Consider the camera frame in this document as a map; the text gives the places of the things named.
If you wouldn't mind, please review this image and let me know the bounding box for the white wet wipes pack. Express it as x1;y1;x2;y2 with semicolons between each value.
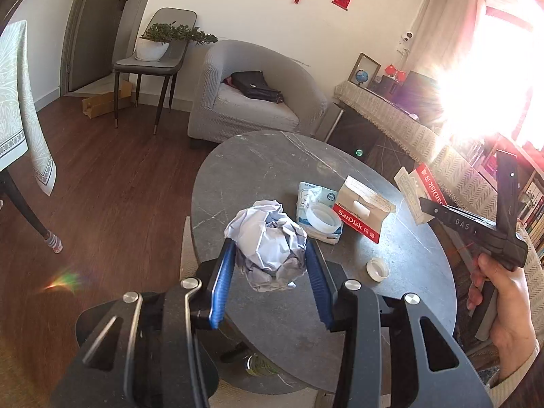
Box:
296;182;343;245

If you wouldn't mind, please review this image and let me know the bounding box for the red white SanDisk cardboard box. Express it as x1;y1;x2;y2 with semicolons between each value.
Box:
333;176;395;244

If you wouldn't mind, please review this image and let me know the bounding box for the black handbag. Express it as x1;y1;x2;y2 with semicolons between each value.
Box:
231;71;284;103

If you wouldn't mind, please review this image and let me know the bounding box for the grey chair with black legs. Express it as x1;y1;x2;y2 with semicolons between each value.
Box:
112;6;199;137

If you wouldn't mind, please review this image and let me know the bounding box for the brown cardboard box on floor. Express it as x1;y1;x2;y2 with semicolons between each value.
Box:
82;80;133;119

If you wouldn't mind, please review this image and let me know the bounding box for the beige curtain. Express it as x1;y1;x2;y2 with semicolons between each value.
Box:
406;0;487;79

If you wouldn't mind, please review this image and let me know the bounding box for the grey upholstered armchair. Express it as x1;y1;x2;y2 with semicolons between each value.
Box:
187;40;331;143

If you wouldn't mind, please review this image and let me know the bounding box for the black computer monitor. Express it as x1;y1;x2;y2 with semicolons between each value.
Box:
394;71;443;125

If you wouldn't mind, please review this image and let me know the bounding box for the round grey marble table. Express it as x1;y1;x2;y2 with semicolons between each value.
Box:
192;131;456;392

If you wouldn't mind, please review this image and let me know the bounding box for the black table leg with sock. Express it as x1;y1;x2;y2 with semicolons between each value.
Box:
1;169;64;253

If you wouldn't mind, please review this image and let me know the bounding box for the person's right hand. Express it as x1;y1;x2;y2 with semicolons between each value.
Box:
466;252;537;380

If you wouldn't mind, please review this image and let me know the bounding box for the large white paper ball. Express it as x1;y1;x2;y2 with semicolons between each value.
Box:
224;200;307;293

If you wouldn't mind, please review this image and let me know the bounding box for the white security camera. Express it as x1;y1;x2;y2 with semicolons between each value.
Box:
402;31;414;43

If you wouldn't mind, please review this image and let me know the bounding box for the bonsai plant in white pot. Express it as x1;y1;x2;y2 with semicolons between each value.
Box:
136;21;218;63

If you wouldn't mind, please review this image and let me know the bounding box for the SanDisk card packaging flap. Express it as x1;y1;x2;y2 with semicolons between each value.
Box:
394;163;447;225

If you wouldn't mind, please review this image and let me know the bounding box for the green glass bottle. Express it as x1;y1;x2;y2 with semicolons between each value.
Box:
244;354;280;378

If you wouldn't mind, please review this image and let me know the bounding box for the white plastic round lid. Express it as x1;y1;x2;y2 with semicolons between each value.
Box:
306;202;342;235

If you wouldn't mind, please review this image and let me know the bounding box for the small blue globe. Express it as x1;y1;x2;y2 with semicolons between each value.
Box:
355;69;369;87

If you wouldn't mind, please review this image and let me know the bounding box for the wooden picture frame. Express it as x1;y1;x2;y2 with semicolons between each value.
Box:
348;53;381;88

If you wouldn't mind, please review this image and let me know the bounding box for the small white tape roll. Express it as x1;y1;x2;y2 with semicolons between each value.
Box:
366;258;390;283

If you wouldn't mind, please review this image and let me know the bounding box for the patterned white tablecloth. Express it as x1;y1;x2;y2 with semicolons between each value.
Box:
0;20;57;195

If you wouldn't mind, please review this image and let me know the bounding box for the grey door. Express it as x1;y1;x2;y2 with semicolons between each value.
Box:
60;0;128;95

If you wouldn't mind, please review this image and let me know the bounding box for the black trash bin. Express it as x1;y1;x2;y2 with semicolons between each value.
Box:
62;292;219;407

